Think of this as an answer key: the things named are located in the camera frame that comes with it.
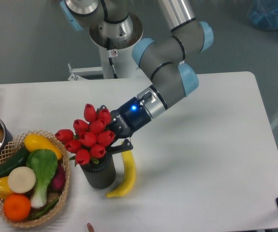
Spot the dark grey ribbed vase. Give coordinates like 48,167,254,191
80,154,116,189

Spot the dark green cucumber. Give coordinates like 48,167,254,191
0,145,30,178

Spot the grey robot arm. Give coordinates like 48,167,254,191
60,0,214,154

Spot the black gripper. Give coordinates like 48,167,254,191
96,97,151,154

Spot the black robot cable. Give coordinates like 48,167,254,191
106,37,118,79

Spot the red tulip bouquet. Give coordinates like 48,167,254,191
55,103,116,166

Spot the purple sweet potato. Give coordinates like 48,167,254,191
51,163,66,191

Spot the yellow squash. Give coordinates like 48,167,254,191
24,133,63,160

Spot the orange fruit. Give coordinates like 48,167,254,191
3,194,31,221

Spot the blue plastic bag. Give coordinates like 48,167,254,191
247,0,278,31

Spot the yellow bell pepper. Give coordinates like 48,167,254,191
0,176,14,200

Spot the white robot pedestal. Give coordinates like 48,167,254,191
67,12,144,81

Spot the green bok choy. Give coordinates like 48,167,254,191
26,149,58,208

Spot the woven wicker basket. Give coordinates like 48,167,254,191
0,130,70,228

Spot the person fingertip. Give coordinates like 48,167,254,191
87,223,94,232

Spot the white round radish slice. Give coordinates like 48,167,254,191
7,166,36,194

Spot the yellow banana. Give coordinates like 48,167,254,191
105,150,136,198

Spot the green bean pod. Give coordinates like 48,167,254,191
29,198,59,220

